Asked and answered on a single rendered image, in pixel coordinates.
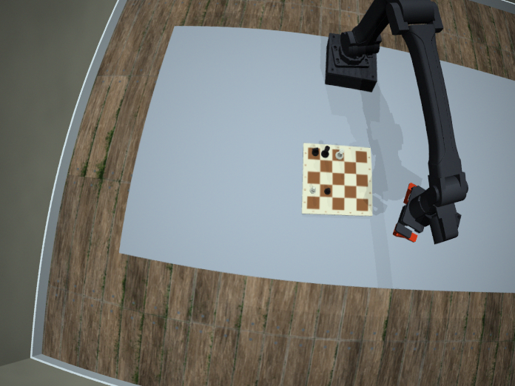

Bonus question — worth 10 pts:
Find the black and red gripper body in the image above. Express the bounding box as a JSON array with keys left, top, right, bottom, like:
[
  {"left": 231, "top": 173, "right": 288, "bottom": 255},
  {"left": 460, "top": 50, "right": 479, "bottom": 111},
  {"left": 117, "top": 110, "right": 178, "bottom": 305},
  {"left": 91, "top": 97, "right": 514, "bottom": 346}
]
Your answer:
[{"left": 395, "top": 186, "right": 432, "bottom": 239}]

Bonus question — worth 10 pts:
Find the brown and cream chessboard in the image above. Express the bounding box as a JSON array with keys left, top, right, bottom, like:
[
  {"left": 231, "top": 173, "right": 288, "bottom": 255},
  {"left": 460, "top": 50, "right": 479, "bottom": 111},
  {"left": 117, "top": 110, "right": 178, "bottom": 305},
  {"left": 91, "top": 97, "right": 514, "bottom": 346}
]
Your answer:
[{"left": 302, "top": 143, "right": 372, "bottom": 216}]

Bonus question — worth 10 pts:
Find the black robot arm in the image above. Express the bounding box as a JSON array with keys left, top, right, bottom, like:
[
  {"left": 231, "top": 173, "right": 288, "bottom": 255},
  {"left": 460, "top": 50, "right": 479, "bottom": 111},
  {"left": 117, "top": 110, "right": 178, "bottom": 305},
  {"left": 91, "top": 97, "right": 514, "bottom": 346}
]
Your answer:
[{"left": 331, "top": 0, "right": 468, "bottom": 244}]

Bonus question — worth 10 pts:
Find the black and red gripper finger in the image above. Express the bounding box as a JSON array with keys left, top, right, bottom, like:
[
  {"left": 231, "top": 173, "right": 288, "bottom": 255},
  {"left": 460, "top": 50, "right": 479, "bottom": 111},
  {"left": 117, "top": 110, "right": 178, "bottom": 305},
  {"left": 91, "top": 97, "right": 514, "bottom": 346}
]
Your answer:
[
  {"left": 393, "top": 226, "right": 417, "bottom": 243},
  {"left": 403, "top": 183, "right": 417, "bottom": 204}
]

